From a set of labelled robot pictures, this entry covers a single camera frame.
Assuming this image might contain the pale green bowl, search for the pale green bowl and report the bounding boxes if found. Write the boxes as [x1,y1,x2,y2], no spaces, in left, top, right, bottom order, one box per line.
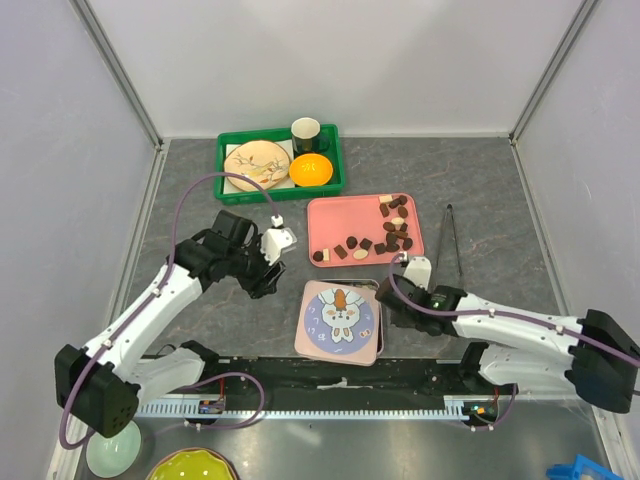
[85,422,142,478]

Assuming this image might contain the beige floral plate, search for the beige floral plate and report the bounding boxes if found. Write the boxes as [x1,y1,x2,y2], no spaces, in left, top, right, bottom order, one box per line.
[223,140,291,190]

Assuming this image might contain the orange bowl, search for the orange bowl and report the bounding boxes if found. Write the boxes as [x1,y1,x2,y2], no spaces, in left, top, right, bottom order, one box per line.
[289,153,334,187]

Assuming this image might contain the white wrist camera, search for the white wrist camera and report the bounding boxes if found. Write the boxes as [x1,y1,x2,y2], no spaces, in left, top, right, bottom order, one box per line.
[402,256,432,290]
[260,228,297,266]

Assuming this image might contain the pink plastic tray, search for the pink plastic tray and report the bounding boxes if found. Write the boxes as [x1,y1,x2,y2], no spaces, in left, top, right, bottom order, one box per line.
[307,192,425,268]

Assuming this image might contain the light blue cable duct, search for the light blue cable duct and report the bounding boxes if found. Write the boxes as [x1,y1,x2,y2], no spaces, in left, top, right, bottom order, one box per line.
[135,396,477,421]

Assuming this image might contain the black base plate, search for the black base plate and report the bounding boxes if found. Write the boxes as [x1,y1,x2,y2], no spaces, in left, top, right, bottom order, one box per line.
[142,355,516,412]

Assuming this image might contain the pink chocolate tin box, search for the pink chocolate tin box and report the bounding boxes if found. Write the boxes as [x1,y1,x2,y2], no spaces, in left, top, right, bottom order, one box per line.
[305,279,384,366]

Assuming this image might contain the silver tin lid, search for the silver tin lid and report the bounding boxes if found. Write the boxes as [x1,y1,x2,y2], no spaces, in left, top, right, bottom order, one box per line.
[294,280,381,367]

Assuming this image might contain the metal serving tongs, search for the metal serving tongs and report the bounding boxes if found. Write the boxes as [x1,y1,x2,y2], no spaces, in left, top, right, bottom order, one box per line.
[433,204,465,289]

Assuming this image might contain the green plastic crate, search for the green plastic crate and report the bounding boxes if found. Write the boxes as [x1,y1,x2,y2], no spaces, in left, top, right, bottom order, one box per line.
[215,124,346,201]

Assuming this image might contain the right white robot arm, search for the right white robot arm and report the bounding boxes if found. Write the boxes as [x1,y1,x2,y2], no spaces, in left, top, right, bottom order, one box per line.
[375,274,639,414]

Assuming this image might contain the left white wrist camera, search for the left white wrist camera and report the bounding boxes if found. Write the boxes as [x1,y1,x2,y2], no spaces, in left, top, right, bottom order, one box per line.
[260,228,297,266]

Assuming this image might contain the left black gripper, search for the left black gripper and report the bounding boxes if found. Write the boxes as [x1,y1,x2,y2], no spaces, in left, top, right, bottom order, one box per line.
[227,234,286,300]

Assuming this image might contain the purple cable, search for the purple cable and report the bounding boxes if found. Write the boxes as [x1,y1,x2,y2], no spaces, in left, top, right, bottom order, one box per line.
[388,253,640,431]
[59,172,285,450]

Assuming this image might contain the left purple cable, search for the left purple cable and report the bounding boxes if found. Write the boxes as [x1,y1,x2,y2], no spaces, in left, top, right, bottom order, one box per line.
[59,172,285,450]

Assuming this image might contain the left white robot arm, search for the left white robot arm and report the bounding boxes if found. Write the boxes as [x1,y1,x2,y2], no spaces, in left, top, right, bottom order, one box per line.
[54,211,296,438]

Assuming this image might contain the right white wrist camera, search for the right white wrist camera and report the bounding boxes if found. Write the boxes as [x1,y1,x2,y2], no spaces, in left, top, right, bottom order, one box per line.
[402,256,432,290]

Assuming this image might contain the yellow bowl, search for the yellow bowl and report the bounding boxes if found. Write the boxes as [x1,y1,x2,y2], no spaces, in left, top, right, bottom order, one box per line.
[147,448,239,480]

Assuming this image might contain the blue plastic object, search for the blue plastic object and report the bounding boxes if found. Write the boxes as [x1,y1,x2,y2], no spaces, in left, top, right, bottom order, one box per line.
[546,454,622,480]

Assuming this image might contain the dark green mug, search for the dark green mug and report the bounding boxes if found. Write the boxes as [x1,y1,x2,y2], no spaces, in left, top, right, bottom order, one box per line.
[291,117,330,155]

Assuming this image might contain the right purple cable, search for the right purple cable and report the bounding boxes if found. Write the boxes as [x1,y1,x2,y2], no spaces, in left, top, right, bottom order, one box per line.
[388,253,640,431]

